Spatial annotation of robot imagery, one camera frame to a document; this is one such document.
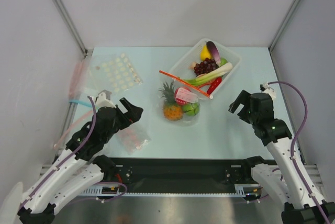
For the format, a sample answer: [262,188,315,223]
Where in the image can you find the orange toy pineapple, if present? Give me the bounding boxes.
[159,81,184,121]

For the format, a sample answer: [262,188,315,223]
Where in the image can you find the green toy melon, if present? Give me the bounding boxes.
[182,103,200,117]

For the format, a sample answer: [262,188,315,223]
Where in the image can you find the clear red-zipper zip bag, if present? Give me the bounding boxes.
[155,70,213,126]

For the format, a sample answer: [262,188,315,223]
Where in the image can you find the red toy apple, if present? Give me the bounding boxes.
[174,87,198,106]

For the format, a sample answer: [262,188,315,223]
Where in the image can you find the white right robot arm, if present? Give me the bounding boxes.
[229,88,334,223]

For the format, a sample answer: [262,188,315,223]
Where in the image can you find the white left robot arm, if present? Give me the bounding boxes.
[17,95,143,223]

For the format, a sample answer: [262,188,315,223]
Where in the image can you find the clear pink-dotted zip bag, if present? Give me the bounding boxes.
[117,123,151,154]

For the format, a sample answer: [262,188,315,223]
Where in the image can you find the clear cream-dotted zip bag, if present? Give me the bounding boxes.
[85,53,143,95]

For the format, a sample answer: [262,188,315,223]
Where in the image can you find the red toy chili pepper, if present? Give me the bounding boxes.
[206,76,222,95]

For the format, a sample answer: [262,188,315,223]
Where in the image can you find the white toy radish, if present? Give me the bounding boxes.
[196,62,233,80]

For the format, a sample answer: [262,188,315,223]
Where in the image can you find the green toy celery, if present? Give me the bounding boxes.
[180,71,224,86]

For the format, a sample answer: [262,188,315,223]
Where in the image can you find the dark toy grapes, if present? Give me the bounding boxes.
[193,59,218,76]

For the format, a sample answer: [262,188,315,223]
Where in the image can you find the beige toy garlic bulb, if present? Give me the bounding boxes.
[189,62,197,70]

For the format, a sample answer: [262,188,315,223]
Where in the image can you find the purple toy eggplant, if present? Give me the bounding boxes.
[206,41,221,66]

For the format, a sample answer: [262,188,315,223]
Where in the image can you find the yellow toy pear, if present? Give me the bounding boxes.
[200,45,212,61]

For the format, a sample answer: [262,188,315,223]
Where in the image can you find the white perforated plastic basket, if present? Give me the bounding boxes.
[168,39,241,99]

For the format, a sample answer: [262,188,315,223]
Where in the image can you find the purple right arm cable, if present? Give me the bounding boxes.
[245,81,332,224]

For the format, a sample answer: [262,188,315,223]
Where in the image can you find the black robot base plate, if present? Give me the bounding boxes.
[112,158,259,190]

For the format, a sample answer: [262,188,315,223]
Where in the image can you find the slotted white cable duct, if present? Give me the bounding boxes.
[79,184,261,198]

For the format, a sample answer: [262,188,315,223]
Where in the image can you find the right aluminium frame post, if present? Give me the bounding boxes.
[269,0,317,52]

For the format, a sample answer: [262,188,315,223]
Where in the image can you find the aluminium frame post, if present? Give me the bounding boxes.
[269,0,317,52]
[52,0,87,57]

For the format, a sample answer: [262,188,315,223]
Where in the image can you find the left aluminium frame post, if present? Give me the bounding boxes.
[52,0,87,57]

